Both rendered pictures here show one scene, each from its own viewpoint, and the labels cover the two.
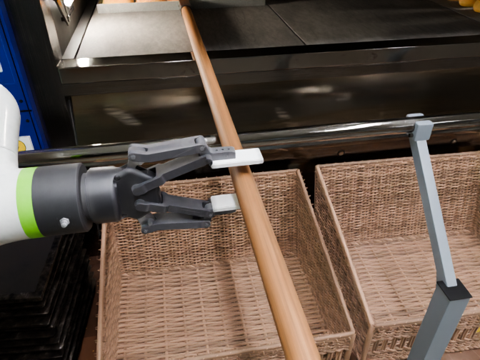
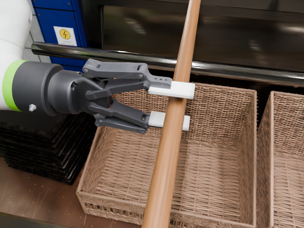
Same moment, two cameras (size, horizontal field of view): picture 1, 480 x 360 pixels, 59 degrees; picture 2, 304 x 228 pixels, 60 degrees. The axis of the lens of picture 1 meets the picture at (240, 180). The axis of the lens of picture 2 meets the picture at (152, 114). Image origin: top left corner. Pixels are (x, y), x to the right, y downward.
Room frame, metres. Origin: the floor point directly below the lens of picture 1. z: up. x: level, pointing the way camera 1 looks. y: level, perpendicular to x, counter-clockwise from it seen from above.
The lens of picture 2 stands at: (0.18, -0.08, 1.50)
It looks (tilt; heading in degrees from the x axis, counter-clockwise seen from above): 46 degrees down; 22
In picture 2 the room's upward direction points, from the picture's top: straight up
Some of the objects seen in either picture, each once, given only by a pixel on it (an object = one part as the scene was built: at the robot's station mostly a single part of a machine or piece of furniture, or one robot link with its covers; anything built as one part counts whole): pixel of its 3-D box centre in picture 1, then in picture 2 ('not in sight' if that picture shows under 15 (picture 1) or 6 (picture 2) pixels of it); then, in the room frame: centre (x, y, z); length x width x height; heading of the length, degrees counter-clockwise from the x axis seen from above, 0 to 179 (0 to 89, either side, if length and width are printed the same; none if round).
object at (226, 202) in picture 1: (236, 201); (169, 120); (0.48, 0.01, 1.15); 0.07 x 0.03 x 0.01; 101
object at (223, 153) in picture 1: (216, 148); (154, 77); (0.48, 0.03, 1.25); 0.05 x 0.01 x 0.03; 101
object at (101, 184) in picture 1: (125, 192); (84, 94); (0.45, 0.15, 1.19); 0.09 x 0.07 x 0.08; 101
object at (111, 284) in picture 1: (216, 273); (172, 149); (0.74, 0.06, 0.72); 0.56 x 0.49 x 0.28; 100
